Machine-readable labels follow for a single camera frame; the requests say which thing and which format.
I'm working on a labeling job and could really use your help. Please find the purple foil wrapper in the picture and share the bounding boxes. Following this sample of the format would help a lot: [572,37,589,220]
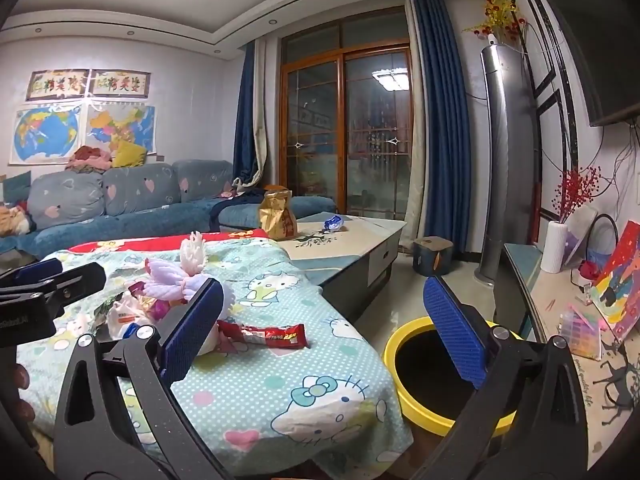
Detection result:
[128,282,171,322]

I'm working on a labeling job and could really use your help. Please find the red snack wrapper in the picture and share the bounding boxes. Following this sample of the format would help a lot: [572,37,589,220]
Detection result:
[217,321,308,350]

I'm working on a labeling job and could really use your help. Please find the white plastic snack bag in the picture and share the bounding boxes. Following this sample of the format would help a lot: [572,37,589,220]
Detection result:
[94,289,158,340]

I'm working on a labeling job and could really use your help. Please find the yellow rimmed trash bin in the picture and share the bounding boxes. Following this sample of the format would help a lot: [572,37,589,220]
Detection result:
[382,314,518,438]

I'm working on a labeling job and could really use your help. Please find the person's left hand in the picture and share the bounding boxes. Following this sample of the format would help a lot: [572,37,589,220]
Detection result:
[12,363,37,424]

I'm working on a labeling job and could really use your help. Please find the orange plush toy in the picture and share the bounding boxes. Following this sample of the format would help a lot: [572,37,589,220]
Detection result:
[0,205,32,237]

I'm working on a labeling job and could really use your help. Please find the blue sectional sofa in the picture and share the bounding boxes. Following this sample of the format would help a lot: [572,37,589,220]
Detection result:
[0,158,339,261]

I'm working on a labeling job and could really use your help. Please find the colourful bead box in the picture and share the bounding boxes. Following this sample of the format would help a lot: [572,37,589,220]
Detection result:
[558,306,602,361]

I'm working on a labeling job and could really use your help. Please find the TV cabinet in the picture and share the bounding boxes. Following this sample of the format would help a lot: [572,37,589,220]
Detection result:
[494,244,639,479]

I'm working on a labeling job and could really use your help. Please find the pink red clothes pile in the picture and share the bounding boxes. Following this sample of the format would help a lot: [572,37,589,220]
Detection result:
[65,145,113,174]

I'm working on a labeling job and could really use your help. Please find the world map poster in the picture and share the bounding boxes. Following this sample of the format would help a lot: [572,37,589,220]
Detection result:
[9,104,81,166]

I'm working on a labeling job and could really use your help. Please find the yellow cushion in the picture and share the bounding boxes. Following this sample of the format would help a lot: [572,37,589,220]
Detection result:
[111,140,148,168]

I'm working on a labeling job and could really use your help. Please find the colourful painting canvas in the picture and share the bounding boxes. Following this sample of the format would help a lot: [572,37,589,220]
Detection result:
[589,221,640,344]

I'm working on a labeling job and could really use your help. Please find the China map poster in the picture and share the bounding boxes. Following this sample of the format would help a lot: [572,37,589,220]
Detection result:
[84,101,156,153]

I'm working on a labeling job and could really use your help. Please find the white ribbed vase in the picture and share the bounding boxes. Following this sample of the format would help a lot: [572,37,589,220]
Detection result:
[540,221,568,274]

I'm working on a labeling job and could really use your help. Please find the left calligraphy banner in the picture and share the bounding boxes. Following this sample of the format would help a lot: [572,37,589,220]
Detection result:
[25,68,90,102]

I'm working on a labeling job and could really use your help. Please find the calligraphy banner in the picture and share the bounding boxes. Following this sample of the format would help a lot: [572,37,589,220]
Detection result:
[89,70,151,99]
[25,68,90,102]

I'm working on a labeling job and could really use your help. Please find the small dark stool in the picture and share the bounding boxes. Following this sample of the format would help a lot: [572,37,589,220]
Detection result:
[412,236,454,278]

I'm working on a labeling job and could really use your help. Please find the right calligraphy banner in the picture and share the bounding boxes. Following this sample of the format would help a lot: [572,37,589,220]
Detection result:
[89,70,151,99]

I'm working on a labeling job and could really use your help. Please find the grey tower air conditioner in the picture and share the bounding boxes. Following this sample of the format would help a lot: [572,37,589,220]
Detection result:
[475,44,535,286]

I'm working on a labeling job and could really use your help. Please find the red cloth under blanket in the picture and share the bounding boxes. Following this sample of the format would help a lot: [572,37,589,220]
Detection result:
[68,229,268,254]

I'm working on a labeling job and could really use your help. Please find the left blue curtain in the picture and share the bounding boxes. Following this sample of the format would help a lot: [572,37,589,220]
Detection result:
[233,41,256,188]

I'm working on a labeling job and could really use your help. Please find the blue curtain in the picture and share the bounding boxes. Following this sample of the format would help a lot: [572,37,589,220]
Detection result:
[411,0,472,254]
[233,41,256,188]

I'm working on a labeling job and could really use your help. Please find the grey coffee table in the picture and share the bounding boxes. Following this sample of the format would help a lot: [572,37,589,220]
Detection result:
[279,212,406,323]

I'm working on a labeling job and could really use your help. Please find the brown paper bag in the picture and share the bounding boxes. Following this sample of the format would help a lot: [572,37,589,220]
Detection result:
[258,190,297,242]

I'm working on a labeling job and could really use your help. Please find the blue crumpled wrapper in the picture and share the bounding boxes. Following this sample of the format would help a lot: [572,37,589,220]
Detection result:
[322,214,345,233]

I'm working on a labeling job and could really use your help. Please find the right blue curtain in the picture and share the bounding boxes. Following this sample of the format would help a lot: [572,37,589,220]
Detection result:
[411,0,472,254]

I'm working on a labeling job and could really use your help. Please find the wooden glass sliding door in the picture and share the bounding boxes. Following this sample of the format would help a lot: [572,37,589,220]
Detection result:
[278,6,413,220]

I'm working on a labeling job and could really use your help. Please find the yellow artificial flowers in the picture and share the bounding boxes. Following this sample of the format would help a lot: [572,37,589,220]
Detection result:
[464,0,527,47]

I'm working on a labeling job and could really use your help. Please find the wall mounted television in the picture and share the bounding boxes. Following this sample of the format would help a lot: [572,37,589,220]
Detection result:
[547,0,639,126]

